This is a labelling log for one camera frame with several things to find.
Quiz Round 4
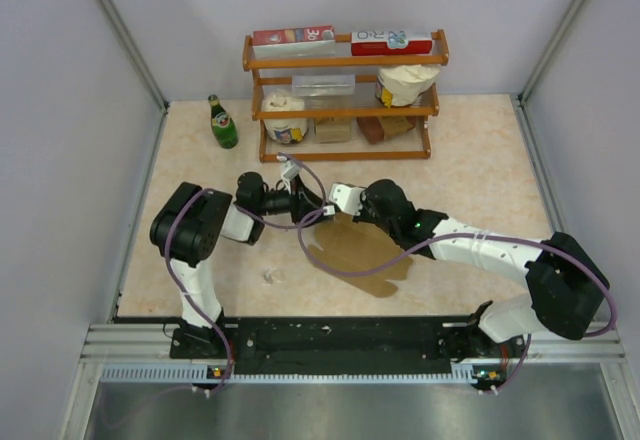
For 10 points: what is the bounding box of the grey slotted cable duct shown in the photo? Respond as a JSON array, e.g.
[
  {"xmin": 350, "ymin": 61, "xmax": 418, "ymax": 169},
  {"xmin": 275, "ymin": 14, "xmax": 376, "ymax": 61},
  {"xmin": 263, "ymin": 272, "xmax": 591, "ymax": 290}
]
[{"xmin": 99, "ymin": 362, "xmax": 506, "ymax": 385}]

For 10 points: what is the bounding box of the clear plastic container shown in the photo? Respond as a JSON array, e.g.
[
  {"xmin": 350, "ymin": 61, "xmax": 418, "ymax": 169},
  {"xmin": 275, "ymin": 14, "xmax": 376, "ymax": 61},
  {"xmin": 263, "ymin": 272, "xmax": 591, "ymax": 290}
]
[{"xmin": 291, "ymin": 74, "xmax": 356, "ymax": 97}]

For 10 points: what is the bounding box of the brown cardboard box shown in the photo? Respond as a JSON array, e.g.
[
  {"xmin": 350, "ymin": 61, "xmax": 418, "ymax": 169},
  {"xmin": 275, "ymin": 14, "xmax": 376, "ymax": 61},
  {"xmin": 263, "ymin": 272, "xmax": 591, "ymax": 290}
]
[{"xmin": 305, "ymin": 215, "xmax": 414, "ymax": 298}]

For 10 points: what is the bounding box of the red white carton box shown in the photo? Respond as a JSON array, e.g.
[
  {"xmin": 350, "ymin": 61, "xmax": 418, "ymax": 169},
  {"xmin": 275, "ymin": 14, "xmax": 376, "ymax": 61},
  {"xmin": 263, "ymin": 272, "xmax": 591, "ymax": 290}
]
[{"xmin": 350, "ymin": 29, "xmax": 433, "ymax": 56}]

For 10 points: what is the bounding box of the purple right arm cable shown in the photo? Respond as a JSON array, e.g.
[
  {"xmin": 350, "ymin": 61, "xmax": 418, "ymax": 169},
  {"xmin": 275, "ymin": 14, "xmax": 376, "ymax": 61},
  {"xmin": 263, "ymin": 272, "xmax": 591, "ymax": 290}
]
[{"xmin": 296, "ymin": 206, "xmax": 618, "ymax": 395}]

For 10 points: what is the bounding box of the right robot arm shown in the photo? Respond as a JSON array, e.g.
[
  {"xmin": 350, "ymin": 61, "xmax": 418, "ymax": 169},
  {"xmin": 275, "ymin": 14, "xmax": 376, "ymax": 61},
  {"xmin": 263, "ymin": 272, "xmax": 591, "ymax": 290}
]
[{"xmin": 330, "ymin": 179, "xmax": 611, "ymax": 356}]

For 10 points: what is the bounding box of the tan sponge block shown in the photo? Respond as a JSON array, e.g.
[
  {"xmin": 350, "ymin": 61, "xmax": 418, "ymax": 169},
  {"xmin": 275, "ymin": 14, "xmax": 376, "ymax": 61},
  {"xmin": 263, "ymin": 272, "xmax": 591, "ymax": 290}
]
[{"xmin": 314, "ymin": 117, "xmax": 352, "ymax": 143}]

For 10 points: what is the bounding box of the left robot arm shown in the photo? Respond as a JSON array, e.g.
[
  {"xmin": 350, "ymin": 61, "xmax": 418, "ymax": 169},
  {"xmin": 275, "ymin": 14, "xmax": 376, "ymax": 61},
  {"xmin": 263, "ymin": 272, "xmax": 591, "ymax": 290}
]
[{"xmin": 149, "ymin": 171, "xmax": 327, "ymax": 357}]

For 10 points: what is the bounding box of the orange wooden shelf rack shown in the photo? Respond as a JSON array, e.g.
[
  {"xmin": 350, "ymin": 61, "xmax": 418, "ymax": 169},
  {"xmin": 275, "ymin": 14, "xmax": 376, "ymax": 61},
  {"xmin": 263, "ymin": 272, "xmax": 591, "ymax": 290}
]
[{"xmin": 242, "ymin": 30, "xmax": 449, "ymax": 163}]

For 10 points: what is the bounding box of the green glass bottle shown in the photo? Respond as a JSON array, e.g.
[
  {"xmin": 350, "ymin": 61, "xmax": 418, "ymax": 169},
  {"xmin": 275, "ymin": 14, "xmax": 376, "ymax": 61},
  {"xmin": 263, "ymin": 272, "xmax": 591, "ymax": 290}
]
[{"xmin": 208, "ymin": 94, "xmax": 238, "ymax": 149}]

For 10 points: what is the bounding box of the red foil wrap box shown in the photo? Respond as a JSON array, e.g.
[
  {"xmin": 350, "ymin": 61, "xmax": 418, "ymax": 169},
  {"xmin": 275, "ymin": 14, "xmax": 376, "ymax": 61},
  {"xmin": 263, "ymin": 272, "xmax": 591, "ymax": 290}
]
[{"xmin": 252, "ymin": 25, "xmax": 336, "ymax": 60}]

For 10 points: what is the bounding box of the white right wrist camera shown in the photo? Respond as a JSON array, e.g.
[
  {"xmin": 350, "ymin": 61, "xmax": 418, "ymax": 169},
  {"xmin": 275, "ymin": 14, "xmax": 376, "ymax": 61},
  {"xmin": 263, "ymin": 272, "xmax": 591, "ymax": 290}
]
[{"xmin": 322, "ymin": 182, "xmax": 365, "ymax": 217}]

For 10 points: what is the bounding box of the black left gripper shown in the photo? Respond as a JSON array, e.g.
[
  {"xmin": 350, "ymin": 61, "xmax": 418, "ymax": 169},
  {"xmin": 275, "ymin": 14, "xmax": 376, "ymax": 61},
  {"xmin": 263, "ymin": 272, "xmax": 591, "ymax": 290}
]
[{"xmin": 256, "ymin": 174, "xmax": 332, "ymax": 227}]

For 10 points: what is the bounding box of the brown scouring pad pack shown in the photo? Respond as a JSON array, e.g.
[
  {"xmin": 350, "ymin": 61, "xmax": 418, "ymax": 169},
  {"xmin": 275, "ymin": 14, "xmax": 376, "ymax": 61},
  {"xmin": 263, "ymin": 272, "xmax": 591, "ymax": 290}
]
[{"xmin": 356, "ymin": 116, "xmax": 418, "ymax": 145}]

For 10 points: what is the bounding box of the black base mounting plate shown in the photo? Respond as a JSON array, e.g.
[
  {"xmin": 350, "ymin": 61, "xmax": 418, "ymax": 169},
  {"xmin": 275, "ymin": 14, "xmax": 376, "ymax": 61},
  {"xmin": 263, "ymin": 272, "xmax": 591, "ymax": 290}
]
[{"xmin": 169, "ymin": 315, "xmax": 531, "ymax": 375}]

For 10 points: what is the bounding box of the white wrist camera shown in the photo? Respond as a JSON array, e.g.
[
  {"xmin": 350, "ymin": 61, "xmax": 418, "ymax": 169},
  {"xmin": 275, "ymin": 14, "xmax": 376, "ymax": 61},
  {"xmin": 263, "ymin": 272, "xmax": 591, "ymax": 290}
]
[
  {"xmin": 322, "ymin": 182, "xmax": 365, "ymax": 217},
  {"xmin": 276, "ymin": 152, "xmax": 300, "ymax": 193}
]

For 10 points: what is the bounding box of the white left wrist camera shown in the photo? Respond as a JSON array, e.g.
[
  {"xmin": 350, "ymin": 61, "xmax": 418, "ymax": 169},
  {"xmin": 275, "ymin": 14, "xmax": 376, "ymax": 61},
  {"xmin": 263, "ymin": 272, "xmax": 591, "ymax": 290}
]
[{"xmin": 276, "ymin": 152, "xmax": 300, "ymax": 193}]

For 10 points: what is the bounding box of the white bag upper shelf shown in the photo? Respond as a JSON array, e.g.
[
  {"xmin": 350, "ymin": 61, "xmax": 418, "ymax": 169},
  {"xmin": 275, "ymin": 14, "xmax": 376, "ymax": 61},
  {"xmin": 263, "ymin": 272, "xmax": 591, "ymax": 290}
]
[{"xmin": 375, "ymin": 65, "xmax": 441, "ymax": 108}]

